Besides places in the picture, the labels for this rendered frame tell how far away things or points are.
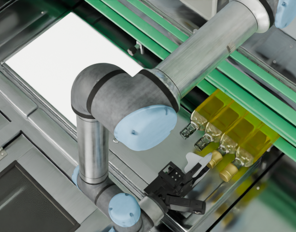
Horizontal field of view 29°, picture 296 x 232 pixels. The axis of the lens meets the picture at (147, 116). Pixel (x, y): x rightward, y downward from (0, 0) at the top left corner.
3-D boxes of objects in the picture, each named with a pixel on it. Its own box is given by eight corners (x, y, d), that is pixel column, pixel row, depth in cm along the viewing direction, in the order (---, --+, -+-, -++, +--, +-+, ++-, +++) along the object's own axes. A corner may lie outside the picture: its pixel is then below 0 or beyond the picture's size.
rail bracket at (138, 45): (154, 36, 203) (127, 59, 199) (153, 24, 197) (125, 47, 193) (162, 43, 201) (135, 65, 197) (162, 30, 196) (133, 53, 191)
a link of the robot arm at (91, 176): (52, 56, 119) (64, 189, 155) (85, 86, 114) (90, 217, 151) (95, 33, 124) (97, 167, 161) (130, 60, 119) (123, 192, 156)
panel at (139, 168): (72, 12, 216) (1, 66, 205) (71, 7, 213) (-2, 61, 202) (261, 161, 180) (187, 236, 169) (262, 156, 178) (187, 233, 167)
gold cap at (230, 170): (231, 170, 166) (221, 180, 164) (227, 161, 164) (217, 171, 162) (240, 173, 163) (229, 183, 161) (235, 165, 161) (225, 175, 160)
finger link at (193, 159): (198, 139, 162) (176, 164, 161) (213, 152, 159) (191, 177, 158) (199, 143, 165) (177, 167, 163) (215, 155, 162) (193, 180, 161)
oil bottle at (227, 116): (247, 92, 180) (200, 136, 172) (249, 82, 175) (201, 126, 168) (261, 102, 177) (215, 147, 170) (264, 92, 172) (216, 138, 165)
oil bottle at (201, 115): (233, 81, 182) (187, 124, 175) (235, 71, 177) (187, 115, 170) (246, 92, 180) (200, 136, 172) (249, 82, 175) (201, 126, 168)
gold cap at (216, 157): (213, 153, 168) (203, 163, 166) (213, 147, 165) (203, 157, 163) (222, 161, 166) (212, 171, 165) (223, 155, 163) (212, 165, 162)
